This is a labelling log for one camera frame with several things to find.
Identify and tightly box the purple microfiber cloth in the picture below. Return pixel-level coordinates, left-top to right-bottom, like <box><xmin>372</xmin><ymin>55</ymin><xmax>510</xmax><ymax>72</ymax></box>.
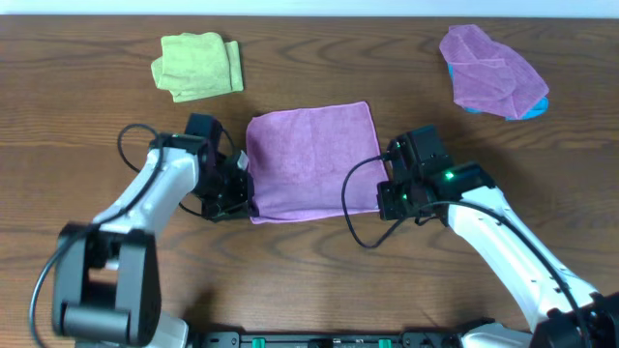
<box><xmin>246</xmin><ymin>101</ymin><xmax>380</xmax><ymax>224</ymax></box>

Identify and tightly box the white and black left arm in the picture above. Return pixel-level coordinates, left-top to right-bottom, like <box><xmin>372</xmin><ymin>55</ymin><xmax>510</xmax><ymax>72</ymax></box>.
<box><xmin>51</xmin><ymin>130</ymin><xmax>251</xmax><ymax>347</ymax></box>

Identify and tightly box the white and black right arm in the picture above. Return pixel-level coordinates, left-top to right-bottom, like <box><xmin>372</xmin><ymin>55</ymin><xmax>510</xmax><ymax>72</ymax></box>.
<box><xmin>379</xmin><ymin>140</ymin><xmax>618</xmax><ymax>347</ymax></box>

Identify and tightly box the green folded cloth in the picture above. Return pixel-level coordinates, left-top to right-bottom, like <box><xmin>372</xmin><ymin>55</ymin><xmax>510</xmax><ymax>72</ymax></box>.
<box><xmin>151</xmin><ymin>32</ymin><xmax>244</xmax><ymax>102</ymax></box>

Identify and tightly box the crumpled purple cloth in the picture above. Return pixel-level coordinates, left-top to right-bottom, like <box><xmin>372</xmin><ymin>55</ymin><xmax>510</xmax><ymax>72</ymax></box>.
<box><xmin>439</xmin><ymin>24</ymin><xmax>549</xmax><ymax>119</ymax></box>

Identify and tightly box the blue cloth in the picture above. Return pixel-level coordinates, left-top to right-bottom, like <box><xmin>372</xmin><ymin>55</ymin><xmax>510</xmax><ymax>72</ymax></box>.
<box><xmin>447</xmin><ymin>64</ymin><xmax>549</xmax><ymax>121</ymax></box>

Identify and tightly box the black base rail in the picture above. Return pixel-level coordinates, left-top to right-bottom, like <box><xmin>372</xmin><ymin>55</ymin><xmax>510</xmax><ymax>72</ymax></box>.
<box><xmin>186</xmin><ymin>331</ymin><xmax>465</xmax><ymax>348</ymax></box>

